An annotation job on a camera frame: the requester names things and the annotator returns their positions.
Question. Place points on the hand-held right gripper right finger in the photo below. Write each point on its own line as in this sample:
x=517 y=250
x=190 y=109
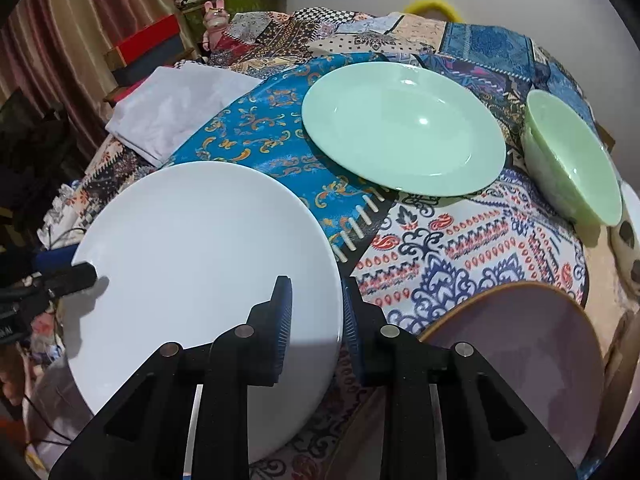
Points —
x=351 y=330

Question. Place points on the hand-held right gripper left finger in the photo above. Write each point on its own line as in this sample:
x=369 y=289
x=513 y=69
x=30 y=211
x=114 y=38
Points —
x=283 y=330

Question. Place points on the patchwork printed tablecloth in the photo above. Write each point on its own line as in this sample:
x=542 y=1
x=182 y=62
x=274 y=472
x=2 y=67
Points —
x=450 y=240

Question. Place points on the white bowl with dark spots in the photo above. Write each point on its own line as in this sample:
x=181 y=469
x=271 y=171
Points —
x=629 y=242

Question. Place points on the pale green bowl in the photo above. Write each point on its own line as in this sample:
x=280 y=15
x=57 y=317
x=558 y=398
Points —
x=533 y=154

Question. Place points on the pale green plate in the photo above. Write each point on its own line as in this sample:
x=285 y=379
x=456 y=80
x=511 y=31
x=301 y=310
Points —
x=575 y=160
x=400 y=125

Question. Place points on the large white plate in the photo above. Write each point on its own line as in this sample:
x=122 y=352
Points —
x=200 y=270

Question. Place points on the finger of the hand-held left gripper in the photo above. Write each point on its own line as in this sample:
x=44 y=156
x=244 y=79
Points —
x=54 y=259
x=75 y=279

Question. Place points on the striped curtain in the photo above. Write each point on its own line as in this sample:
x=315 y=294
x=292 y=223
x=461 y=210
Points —
x=60 y=45

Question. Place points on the red box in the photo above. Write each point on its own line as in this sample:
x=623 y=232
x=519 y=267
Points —
x=145 y=40

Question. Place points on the lilac plate with brown rim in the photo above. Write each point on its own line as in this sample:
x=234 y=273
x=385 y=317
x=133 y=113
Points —
x=530 y=350

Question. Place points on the folded white cloth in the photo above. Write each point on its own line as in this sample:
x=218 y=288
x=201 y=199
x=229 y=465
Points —
x=170 y=110

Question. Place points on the pink rabbit toy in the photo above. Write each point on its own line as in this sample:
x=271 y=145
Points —
x=216 y=20

